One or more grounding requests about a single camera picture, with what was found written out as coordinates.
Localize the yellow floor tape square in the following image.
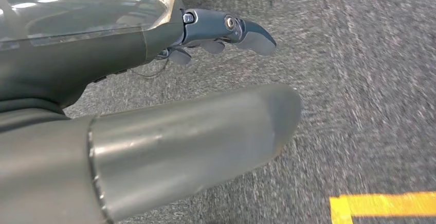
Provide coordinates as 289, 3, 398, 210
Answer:
329, 192, 436, 224

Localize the thin black floor cable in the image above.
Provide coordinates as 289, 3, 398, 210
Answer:
131, 58, 170, 79

